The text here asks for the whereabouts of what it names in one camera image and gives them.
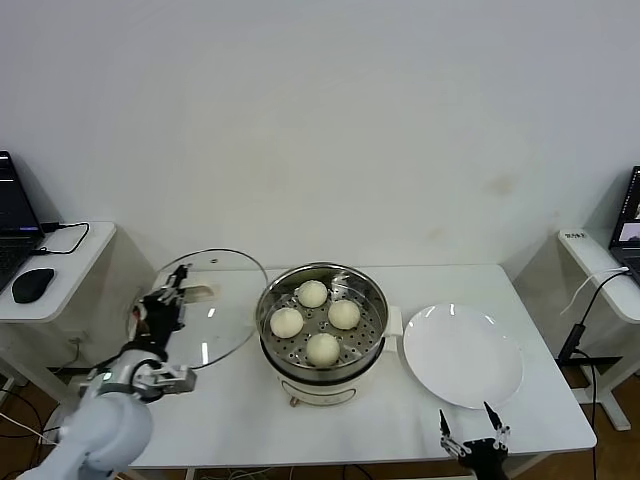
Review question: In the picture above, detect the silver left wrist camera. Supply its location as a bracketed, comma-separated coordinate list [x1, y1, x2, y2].
[133, 362, 197, 402]

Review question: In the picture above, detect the black adapter cable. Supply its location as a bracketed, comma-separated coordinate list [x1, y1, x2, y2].
[556, 272, 629, 480]

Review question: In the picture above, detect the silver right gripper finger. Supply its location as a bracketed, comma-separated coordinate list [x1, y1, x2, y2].
[438, 408, 466, 457]
[482, 400, 512, 451]

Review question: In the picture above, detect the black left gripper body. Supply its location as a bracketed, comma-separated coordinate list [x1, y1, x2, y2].
[133, 293, 188, 352]

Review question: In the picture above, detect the white floor cable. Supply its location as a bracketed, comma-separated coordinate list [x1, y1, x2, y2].
[0, 412, 64, 447]

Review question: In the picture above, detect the stainless steel steamer basket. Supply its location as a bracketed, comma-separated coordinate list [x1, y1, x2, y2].
[243, 260, 404, 375]

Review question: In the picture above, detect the cream electric cooking pot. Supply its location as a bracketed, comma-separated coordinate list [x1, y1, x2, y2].
[258, 332, 387, 408]

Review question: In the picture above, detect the black computer mouse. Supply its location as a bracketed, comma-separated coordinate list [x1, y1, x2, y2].
[11, 267, 55, 304]

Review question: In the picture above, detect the black floor cable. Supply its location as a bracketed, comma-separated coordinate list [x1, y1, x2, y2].
[0, 384, 54, 480]

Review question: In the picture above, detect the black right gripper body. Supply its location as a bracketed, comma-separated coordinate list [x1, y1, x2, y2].
[457, 438, 510, 480]

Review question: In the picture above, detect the black laptop charger cable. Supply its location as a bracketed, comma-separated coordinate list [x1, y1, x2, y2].
[32, 221, 91, 258]

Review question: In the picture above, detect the black laptop with purple screen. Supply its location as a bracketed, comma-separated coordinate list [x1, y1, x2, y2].
[0, 150, 46, 294]

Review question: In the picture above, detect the black laptop with dark screen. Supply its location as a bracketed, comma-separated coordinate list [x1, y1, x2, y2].
[608, 165, 640, 287]

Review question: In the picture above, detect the round white plate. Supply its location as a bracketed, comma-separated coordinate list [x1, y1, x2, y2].
[403, 303, 525, 410]

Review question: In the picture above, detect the round glass pot lid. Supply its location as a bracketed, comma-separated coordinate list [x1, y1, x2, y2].
[149, 248, 270, 371]

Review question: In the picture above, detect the white side table with mouse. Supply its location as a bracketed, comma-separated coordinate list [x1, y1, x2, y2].
[0, 221, 117, 419]

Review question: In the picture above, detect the white steamed baozi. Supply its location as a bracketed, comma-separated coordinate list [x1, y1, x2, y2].
[327, 298, 362, 331]
[305, 332, 341, 367]
[297, 279, 329, 309]
[269, 307, 305, 339]

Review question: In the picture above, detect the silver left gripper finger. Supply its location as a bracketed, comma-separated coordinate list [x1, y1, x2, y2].
[148, 285, 182, 307]
[162, 264, 195, 292]

